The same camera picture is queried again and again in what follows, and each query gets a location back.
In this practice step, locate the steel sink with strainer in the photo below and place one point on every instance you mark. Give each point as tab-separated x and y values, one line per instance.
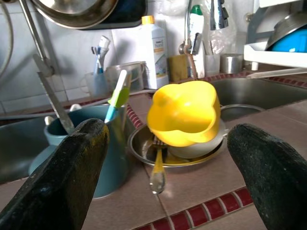
259	93

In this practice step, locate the white detergent bottle yellow cap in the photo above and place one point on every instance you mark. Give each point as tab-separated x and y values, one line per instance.
153	52

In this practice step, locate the steel spoon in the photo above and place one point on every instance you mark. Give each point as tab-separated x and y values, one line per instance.
49	120

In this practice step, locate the white bottle green cap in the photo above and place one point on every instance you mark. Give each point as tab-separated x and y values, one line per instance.
197	24

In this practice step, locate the round steel strainer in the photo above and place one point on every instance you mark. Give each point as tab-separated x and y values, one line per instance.
239	111

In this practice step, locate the green white peeler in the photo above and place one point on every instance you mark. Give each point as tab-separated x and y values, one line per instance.
117	98

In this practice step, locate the blue bowl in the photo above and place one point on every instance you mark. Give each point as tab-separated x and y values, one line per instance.
292	42

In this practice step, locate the steel cup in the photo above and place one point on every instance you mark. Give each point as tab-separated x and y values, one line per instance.
231	63

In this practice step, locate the chrome pull-out faucet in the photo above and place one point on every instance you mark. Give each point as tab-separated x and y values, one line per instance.
218	14

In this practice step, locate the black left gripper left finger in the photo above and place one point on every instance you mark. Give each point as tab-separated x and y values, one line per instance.
60	179

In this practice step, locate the steel bowl in rack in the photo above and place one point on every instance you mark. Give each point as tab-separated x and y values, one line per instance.
287	24

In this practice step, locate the white dish rack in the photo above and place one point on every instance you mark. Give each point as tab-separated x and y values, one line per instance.
263	55

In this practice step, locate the shallow steel bowl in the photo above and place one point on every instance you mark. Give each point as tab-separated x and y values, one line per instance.
141	146

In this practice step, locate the teal ceramic mug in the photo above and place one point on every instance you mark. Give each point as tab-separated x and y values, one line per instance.
112	167

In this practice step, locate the yellow plastic cup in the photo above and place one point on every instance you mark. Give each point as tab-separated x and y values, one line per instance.
184	112

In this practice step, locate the serrated steel knife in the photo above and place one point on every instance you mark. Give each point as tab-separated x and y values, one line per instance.
57	107

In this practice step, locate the blue white toothbrush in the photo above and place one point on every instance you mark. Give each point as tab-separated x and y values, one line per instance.
102	51

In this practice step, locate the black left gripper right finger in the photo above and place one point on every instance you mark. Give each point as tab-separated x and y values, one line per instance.
275	182

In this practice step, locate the clear plastic cup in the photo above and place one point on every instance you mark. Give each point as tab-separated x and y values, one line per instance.
212	64

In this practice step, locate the clear plastic pail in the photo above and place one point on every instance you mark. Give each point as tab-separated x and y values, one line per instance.
136	76

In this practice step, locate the white ceramic bowl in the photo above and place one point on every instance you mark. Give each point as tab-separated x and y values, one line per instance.
192	149

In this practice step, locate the brown yellow scouring sponge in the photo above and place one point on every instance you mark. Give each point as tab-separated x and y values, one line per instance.
178	68

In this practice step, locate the hanging steel pan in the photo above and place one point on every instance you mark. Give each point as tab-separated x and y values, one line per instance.
72	14

